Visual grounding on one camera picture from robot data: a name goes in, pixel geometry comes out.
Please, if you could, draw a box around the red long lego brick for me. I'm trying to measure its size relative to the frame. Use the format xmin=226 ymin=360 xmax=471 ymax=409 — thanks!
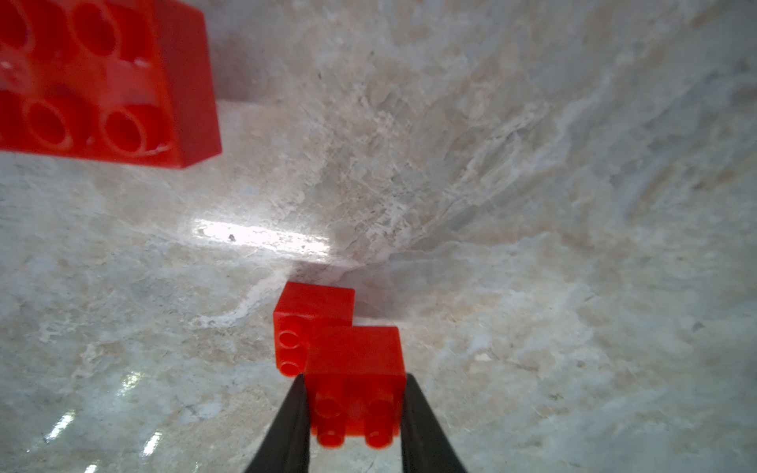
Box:
xmin=1 ymin=1 xmax=222 ymax=169

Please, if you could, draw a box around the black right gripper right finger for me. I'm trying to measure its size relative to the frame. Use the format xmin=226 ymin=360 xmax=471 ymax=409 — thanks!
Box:
xmin=400 ymin=374 xmax=467 ymax=473

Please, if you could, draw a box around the red square lego brick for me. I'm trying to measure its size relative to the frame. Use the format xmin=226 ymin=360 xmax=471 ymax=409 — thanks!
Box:
xmin=305 ymin=326 xmax=407 ymax=449
xmin=273 ymin=281 xmax=356 ymax=378

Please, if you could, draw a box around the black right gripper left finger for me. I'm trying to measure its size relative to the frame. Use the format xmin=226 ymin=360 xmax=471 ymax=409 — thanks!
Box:
xmin=244 ymin=374 xmax=311 ymax=473

